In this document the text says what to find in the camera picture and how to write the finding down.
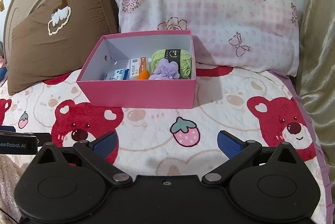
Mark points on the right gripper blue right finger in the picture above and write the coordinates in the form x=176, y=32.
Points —
x=241, y=154

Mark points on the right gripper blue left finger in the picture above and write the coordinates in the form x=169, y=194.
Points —
x=94, y=155

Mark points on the blue white tissue pack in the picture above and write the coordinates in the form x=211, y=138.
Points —
x=117, y=74

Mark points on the orange makeup sponge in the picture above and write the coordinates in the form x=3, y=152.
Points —
x=143, y=75

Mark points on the purple plush toy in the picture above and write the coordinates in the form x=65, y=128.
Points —
x=166, y=70

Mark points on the bear print blanket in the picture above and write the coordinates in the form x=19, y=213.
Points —
x=259, y=106

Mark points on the white orange plastic case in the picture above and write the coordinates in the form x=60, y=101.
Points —
x=137, y=65

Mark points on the pink cardboard box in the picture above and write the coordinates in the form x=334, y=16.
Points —
x=115, y=52

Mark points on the green yarn ball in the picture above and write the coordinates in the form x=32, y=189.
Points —
x=182, y=57

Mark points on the brown pillow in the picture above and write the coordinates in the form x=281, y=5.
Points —
x=56, y=39

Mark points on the gold satin curtain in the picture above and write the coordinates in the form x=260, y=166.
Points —
x=315, y=85

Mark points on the pink checkered pillow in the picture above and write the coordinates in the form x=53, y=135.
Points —
x=255, y=35

